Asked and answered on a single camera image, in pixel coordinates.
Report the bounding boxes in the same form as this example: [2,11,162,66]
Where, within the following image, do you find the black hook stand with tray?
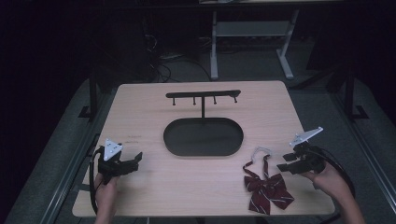
[163,89,245,158]

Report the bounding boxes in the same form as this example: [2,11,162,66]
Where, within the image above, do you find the grey metal rail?
[328,91,396,206]
[38,90,119,224]

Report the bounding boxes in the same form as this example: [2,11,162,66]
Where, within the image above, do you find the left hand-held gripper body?
[98,138,135,185]

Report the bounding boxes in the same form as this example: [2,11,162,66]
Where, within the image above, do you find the person's left hand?
[93,173,120,201]

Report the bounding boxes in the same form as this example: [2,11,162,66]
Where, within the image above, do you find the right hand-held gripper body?
[289,126,328,175]

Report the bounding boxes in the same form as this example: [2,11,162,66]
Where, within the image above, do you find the black metal stand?
[340,60,370,121]
[78,69,101,123]

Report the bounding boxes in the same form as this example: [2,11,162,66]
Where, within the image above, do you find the dark red striped bow tie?
[242,146,295,216]

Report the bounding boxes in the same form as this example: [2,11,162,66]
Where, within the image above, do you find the black floor cables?
[143,32,213,84]

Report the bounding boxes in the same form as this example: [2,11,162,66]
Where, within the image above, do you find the white metal desk frame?
[199,0,344,80]

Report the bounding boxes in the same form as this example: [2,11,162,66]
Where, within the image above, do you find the person's right hand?
[300,163,346,201]

